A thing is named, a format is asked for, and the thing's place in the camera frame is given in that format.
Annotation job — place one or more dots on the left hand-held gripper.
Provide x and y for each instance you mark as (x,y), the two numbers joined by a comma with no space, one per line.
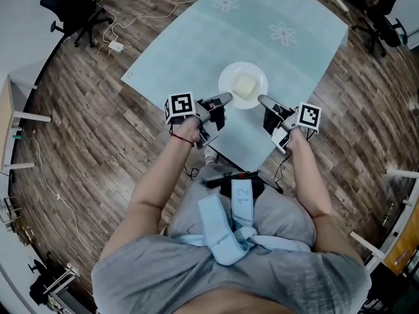
(180,105)

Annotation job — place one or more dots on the person's left hand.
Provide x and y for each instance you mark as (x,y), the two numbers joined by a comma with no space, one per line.
(188,130)

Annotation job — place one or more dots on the white power strip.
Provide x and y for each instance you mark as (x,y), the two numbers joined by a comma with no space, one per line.
(338,1)

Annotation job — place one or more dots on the white power adapter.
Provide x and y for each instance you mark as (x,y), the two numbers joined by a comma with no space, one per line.
(116,46)

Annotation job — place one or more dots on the light blue table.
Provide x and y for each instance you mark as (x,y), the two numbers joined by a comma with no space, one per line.
(203,44)

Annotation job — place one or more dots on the person's left forearm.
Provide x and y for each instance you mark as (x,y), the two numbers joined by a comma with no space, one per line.
(157,188)

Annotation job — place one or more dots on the person's right forearm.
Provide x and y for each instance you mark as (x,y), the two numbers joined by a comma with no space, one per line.
(306,182)

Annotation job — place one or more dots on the black waist device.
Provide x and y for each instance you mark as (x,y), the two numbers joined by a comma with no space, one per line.
(216,180)

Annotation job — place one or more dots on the person's grey shirt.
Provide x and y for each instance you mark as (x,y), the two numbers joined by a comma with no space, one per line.
(147,273)

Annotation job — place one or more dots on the white plate of food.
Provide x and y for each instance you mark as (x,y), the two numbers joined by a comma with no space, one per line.
(253,74)

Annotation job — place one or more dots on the white-legged desk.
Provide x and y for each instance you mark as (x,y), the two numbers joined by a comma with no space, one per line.
(397,188)

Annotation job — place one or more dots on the orange wooden panel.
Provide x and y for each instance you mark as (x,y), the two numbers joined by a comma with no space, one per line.
(404,244)

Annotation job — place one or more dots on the wooden desk with white legs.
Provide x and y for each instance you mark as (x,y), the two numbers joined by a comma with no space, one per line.
(8,116)

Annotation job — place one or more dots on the person's shoe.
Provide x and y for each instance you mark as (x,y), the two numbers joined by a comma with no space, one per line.
(210,155)

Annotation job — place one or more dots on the white metal rack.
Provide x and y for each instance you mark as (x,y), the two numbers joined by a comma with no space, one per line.
(60,281)

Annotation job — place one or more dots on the black office chair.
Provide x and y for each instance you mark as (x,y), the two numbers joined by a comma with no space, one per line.
(77,8)
(383,18)

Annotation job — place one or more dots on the pale yellow food block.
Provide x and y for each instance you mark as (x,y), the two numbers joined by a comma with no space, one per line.
(244,85)

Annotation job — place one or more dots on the small black chair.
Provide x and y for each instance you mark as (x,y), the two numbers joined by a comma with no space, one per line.
(37,286)

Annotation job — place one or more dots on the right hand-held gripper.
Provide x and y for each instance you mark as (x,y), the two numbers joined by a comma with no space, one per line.
(309,116)

